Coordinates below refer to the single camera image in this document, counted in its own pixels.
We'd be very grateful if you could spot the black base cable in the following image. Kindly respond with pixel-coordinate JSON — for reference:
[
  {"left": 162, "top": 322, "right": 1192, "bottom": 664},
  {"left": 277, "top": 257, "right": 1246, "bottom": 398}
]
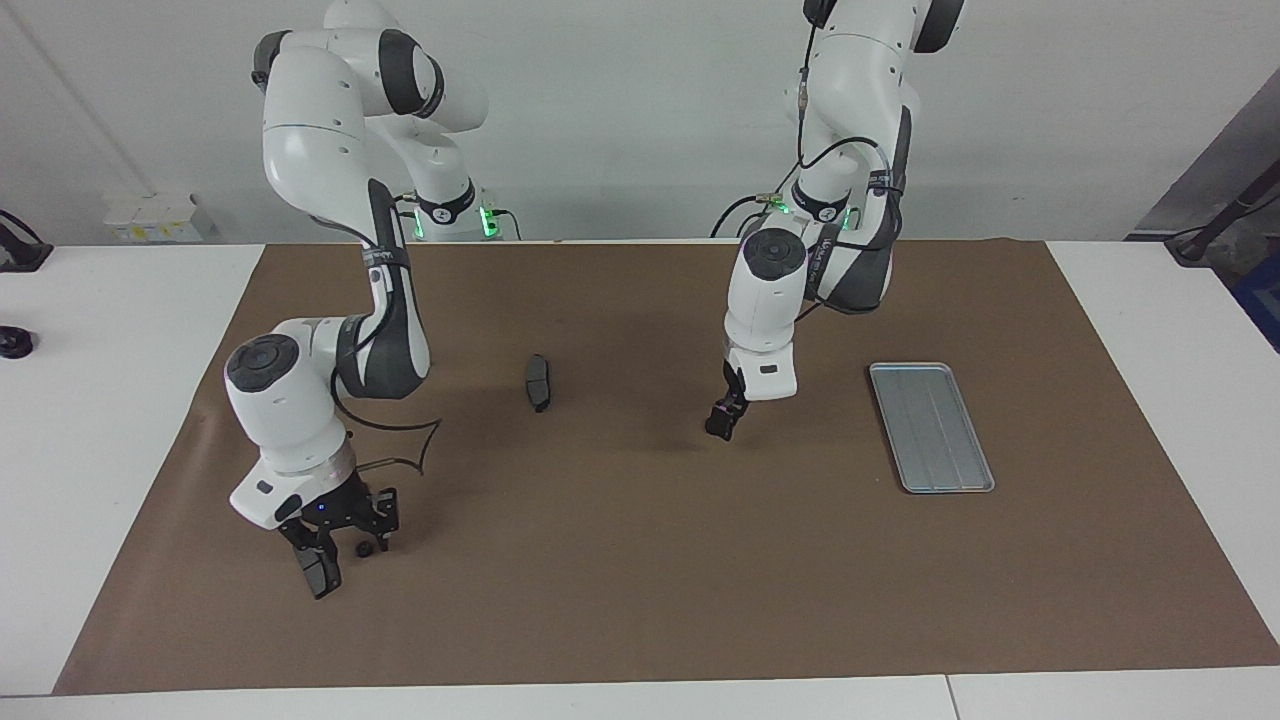
[{"left": 710, "top": 190, "right": 801, "bottom": 239}]

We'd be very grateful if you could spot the brown paper table mat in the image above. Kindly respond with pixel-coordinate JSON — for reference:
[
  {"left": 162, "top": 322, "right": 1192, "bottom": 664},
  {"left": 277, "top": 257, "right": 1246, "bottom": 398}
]
[{"left": 52, "top": 238, "right": 1280, "bottom": 696}]

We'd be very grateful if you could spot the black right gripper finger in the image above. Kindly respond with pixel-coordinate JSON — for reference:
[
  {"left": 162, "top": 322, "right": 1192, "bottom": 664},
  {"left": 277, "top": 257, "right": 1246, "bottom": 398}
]
[
  {"left": 360, "top": 487, "right": 401, "bottom": 553},
  {"left": 280, "top": 520, "right": 326, "bottom": 581}
]

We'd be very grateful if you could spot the black stand pole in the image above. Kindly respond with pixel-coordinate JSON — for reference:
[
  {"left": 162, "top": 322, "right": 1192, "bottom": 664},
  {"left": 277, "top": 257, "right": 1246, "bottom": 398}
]
[{"left": 1165, "top": 165, "right": 1280, "bottom": 266}]

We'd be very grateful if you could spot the black table clamp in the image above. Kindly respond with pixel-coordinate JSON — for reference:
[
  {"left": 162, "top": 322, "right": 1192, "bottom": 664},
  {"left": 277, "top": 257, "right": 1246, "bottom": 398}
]
[{"left": 0, "top": 210, "right": 53, "bottom": 273}]

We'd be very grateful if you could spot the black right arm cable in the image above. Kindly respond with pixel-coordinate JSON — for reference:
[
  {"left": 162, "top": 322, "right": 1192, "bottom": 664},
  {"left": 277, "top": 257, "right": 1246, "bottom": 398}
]
[{"left": 330, "top": 230, "right": 446, "bottom": 476}]

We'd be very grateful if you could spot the blue crate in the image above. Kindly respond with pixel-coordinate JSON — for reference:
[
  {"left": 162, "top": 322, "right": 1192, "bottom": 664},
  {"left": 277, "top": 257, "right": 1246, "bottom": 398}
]
[{"left": 1230, "top": 250, "right": 1280, "bottom": 353}]

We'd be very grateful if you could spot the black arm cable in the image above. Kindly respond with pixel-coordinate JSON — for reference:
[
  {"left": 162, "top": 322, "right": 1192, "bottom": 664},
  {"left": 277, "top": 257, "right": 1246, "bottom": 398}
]
[
  {"left": 330, "top": 230, "right": 446, "bottom": 476},
  {"left": 795, "top": 10, "right": 906, "bottom": 321}
]

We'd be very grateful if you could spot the white wall socket box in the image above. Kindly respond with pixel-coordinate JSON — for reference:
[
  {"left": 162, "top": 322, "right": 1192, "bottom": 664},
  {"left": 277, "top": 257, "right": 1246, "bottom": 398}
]
[{"left": 103, "top": 193, "right": 216, "bottom": 244}]

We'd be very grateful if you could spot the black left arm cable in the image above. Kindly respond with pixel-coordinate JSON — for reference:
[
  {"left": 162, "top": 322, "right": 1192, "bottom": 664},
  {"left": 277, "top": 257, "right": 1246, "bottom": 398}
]
[{"left": 795, "top": 10, "right": 906, "bottom": 321}]

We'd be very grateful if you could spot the silver metal tray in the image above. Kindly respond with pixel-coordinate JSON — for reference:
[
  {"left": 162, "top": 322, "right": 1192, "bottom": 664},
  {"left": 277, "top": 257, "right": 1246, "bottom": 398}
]
[{"left": 868, "top": 362, "right": 996, "bottom": 495}]

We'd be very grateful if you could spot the wide grey brake pad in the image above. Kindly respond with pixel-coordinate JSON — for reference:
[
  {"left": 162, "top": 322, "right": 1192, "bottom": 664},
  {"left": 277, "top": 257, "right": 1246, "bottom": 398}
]
[{"left": 305, "top": 550, "right": 343, "bottom": 600}]

